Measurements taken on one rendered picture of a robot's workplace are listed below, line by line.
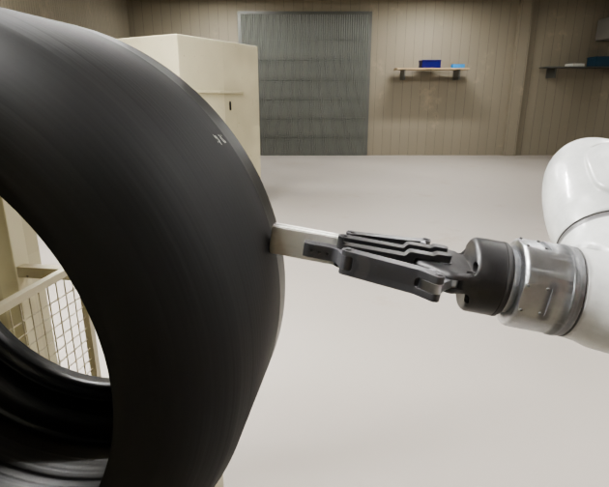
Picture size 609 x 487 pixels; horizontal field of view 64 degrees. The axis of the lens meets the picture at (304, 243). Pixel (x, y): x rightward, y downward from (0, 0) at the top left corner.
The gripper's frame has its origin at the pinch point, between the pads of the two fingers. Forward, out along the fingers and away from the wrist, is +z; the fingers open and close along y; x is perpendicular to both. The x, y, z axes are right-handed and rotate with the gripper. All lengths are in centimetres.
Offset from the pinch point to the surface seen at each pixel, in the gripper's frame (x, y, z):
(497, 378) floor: 112, -184, -92
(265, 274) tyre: 2.6, 4.1, 2.9
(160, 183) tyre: -7.2, 14.4, 9.6
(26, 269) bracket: 37, -55, 73
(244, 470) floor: 128, -103, 19
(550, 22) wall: -243, -1258, -377
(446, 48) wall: -152, -1224, -150
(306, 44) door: -112, -1172, 175
